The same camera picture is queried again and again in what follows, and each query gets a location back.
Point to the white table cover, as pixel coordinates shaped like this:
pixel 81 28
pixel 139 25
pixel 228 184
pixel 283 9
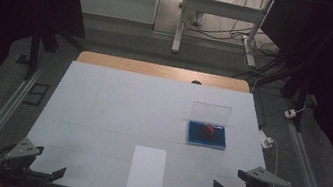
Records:
pixel 102 103

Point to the black floor frame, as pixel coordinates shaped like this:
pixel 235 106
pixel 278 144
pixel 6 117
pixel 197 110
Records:
pixel 36 94

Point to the white desk frame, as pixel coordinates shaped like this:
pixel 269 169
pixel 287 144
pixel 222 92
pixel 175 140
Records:
pixel 221 8

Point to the blue ink pad case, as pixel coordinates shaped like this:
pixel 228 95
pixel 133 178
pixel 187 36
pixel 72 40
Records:
pixel 206 139

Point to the black metal stand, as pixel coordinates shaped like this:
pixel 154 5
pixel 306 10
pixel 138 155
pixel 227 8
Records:
pixel 35 49
pixel 294 80

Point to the small white adapter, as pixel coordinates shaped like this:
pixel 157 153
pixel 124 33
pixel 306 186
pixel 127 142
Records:
pixel 290 113

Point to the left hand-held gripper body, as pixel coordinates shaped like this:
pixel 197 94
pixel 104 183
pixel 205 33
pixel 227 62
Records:
pixel 21 151

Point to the red stamp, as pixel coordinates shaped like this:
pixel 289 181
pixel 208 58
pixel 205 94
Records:
pixel 209 130

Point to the white paper sheet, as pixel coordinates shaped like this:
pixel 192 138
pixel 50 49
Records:
pixel 147 170

